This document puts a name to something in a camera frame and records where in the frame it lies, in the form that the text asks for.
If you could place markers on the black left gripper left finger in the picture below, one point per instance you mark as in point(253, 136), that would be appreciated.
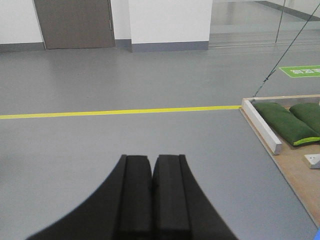
point(119, 209)

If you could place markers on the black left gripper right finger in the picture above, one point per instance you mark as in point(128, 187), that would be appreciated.
point(181, 209)

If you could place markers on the brown room door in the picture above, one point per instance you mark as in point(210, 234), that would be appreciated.
point(76, 24)

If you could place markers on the yellow floor tape line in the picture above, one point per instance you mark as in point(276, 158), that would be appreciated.
point(119, 112)

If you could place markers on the plywood base platform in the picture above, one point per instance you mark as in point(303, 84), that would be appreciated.
point(305, 182)

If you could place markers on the green sandbag left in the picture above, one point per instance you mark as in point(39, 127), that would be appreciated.
point(286, 124)

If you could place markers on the white far triangular brace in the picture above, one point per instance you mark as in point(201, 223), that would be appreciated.
point(312, 160)

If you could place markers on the green floor sign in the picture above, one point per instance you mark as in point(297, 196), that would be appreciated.
point(305, 71)

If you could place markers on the glass partition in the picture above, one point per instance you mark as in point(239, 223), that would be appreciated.
point(264, 22)

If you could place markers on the white far edge rail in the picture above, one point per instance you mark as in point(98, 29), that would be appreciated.
point(265, 134)

